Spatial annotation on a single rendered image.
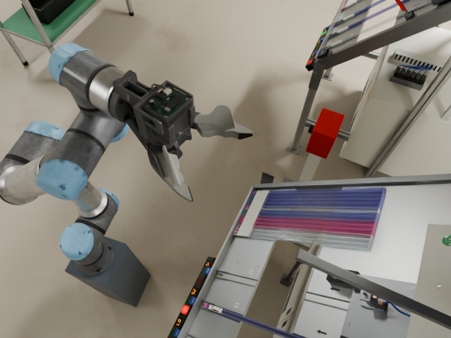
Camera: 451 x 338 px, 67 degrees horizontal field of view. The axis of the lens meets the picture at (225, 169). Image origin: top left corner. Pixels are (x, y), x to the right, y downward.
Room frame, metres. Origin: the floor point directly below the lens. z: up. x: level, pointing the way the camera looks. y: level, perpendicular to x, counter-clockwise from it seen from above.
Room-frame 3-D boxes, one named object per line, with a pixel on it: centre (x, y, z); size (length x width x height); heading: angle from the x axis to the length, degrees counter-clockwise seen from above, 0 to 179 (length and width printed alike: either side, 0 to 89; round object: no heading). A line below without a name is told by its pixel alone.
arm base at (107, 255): (0.39, 0.52, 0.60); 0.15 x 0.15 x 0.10
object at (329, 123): (0.89, -0.43, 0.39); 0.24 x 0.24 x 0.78; 65
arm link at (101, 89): (0.39, 0.17, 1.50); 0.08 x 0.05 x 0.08; 144
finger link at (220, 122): (0.33, 0.00, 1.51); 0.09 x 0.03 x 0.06; 90
